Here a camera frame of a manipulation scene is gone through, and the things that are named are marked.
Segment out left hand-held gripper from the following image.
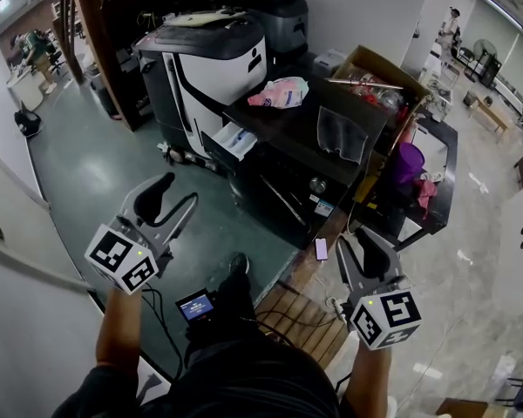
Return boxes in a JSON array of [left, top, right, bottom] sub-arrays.
[[84, 171, 200, 296]]

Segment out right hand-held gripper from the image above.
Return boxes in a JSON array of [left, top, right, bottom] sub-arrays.
[[334, 226, 422, 352]]

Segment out white drawer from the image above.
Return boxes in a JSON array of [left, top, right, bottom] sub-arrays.
[[200, 121, 259, 179]]

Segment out person's right forearm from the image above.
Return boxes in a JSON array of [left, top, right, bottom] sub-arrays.
[[343, 341, 394, 413]]

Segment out person's left forearm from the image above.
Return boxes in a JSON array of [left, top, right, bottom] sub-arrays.
[[94, 284, 144, 376]]

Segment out cardboard box of items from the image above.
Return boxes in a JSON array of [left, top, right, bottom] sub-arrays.
[[330, 44, 432, 211]]

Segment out white power strip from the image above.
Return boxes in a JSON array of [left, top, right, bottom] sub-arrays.
[[326, 296, 348, 317]]

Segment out pink rag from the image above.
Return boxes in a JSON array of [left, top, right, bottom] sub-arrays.
[[413, 179, 439, 219]]

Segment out wooden slatted board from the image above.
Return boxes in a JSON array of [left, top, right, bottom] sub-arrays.
[[255, 292, 350, 369]]

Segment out person's dark sneaker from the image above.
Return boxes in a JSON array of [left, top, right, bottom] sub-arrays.
[[228, 253, 250, 278]]

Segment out purple plastic bucket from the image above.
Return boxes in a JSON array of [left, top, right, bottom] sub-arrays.
[[391, 141, 426, 186]]

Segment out person's black trouser leg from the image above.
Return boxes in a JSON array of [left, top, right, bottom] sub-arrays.
[[187, 272, 256, 347]]

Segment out black sink stand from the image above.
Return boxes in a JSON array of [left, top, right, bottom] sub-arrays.
[[374, 118, 458, 252]]

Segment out grey cloth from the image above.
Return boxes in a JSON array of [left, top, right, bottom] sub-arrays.
[[316, 105, 370, 165]]

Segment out white black floor-cleaning robot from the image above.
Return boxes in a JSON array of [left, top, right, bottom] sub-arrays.
[[132, 13, 269, 169]]

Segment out white counter unit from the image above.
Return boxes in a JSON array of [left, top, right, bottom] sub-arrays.
[[499, 187, 523, 311]]

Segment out pink white plastic bag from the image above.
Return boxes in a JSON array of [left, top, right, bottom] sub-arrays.
[[247, 76, 309, 111]]

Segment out black backpack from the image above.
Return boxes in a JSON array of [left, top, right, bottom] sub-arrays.
[[13, 109, 43, 138]]

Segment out clear plastic bottle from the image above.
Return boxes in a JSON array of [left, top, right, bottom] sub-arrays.
[[377, 89, 404, 111]]

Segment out long metal rod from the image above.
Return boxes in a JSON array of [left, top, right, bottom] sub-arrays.
[[324, 78, 404, 91]]

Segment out brown cardboard carton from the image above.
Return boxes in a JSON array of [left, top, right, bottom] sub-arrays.
[[435, 397, 489, 418]]

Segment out white desk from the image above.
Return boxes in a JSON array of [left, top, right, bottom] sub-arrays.
[[6, 70, 44, 112]]

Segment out dark wooden staircase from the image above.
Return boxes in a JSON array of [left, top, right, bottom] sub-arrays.
[[51, 0, 232, 132]]

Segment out person's black shirt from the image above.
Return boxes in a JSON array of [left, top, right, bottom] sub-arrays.
[[51, 337, 341, 418]]

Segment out flat beige board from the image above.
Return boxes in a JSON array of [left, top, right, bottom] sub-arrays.
[[163, 9, 248, 28]]

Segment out low wooden table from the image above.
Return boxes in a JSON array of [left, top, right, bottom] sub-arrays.
[[468, 93, 511, 137]]

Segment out small grey white appliance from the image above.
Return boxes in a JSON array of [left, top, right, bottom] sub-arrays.
[[312, 49, 348, 78]]

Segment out black metal stool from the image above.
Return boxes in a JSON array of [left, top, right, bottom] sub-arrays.
[[496, 376, 523, 407]]

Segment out black speaker box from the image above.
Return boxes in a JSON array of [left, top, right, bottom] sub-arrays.
[[481, 54, 503, 89]]

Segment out black standing fan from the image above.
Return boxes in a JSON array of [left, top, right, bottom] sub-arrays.
[[472, 37, 496, 82]]

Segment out white window blinds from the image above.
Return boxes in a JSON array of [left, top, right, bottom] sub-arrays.
[[461, 0, 523, 104]]

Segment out black recorder with blue screen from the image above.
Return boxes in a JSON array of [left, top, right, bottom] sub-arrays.
[[175, 288, 217, 321]]

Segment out black cable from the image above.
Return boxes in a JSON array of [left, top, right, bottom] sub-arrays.
[[141, 287, 184, 381]]

